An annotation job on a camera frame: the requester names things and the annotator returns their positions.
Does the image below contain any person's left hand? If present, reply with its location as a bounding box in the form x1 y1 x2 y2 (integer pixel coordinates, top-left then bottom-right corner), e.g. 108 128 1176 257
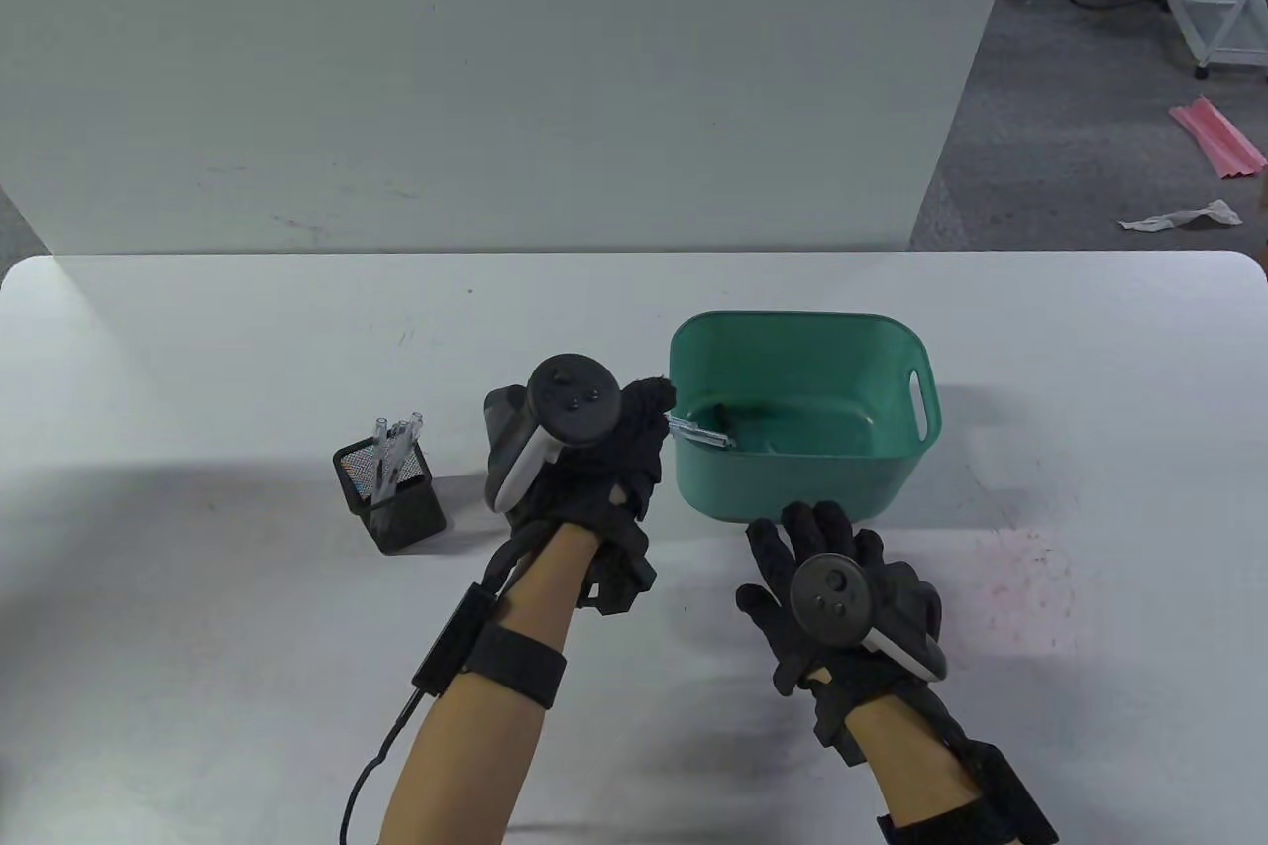
505 374 680 588

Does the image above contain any person's right hand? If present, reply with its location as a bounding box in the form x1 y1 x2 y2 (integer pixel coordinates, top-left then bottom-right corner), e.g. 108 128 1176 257
735 500 942 765

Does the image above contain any person's right forearm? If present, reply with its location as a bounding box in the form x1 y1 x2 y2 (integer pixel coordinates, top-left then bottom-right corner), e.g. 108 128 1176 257
852 691 967 826

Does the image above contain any person's left forearm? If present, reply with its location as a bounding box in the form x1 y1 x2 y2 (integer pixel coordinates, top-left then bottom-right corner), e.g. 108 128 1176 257
381 523 605 845

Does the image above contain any black grey right hand controller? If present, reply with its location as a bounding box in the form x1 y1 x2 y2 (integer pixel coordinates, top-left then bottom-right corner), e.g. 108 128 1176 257
791 555 947 683

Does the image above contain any black grey hand controller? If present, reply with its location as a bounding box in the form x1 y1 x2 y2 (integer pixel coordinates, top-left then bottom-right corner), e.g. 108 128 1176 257
791 555 947 683
483 353 627 514

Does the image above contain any green plastic bin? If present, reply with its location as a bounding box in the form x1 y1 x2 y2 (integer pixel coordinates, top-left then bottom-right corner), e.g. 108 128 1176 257
669 310 942 526

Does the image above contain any black grey left hand controller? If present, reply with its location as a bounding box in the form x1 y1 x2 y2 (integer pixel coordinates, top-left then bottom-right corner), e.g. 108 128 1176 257
483 353 627 514

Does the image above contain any black mesh pen holder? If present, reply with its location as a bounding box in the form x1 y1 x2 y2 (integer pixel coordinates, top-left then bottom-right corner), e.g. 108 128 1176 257
333 442 447 556

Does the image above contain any black left armband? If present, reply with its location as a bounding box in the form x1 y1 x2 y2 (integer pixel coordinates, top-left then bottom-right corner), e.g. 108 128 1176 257
461 625 568 709

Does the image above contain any black armband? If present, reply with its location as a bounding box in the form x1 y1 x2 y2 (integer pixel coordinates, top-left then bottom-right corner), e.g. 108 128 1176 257
461 625 568 709
877 810 1002 845

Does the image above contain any black right armband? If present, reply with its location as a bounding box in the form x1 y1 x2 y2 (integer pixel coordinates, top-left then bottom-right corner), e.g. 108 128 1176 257
877 810 1002 845

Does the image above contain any white partition board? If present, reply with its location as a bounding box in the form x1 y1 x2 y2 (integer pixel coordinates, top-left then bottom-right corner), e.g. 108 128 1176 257
0 0 1036 254

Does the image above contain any white crumpled paper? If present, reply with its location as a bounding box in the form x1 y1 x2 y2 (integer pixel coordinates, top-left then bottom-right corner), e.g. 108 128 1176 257
1119 199 1244 234

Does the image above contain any pink folded paper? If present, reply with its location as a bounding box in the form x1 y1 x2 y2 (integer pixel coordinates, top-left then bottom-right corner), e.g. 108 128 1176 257
1169 97 1268 180

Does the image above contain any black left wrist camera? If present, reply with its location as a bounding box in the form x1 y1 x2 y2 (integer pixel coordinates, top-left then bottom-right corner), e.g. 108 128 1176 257
575 538 657 616

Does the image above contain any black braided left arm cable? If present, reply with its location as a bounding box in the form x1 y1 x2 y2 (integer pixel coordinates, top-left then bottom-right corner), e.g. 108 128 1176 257
483 518 556 598

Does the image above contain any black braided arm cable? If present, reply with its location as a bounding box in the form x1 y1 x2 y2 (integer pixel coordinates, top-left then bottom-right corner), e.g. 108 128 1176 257
929 687 984 759
483 518 556 598

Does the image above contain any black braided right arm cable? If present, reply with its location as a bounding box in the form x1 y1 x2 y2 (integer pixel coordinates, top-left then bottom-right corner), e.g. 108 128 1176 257
929 687 984 759

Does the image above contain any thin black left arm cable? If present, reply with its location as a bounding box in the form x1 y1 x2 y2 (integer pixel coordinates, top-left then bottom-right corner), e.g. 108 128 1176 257
340 687 427 845

